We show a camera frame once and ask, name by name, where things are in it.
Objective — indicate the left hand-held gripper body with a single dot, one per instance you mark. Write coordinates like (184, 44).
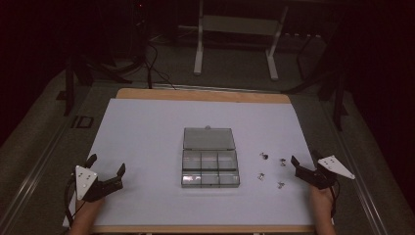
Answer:
(88, 184)

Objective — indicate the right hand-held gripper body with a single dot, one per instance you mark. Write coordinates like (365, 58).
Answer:
(323, 173)

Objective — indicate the small metal binder clip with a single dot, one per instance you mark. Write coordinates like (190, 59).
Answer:
(281, 185)

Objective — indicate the clear plastic compartment box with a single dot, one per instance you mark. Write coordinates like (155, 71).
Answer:
(209, 163)

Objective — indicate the person's left hand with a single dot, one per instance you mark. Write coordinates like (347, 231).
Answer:
(88, 206)

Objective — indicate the person's right hand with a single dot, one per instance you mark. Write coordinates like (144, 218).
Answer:
(321, 199)

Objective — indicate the silver cufflink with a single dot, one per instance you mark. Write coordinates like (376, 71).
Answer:
(264, 156)
(260, 176)
(283, 161)

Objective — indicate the black stand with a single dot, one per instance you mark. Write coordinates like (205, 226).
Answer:
(70, 81)
(337, 91)

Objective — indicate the wooden table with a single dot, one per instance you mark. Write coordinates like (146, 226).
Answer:
(202, 95)

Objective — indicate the white metal stand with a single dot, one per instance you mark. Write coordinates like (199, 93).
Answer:
(239, 25)

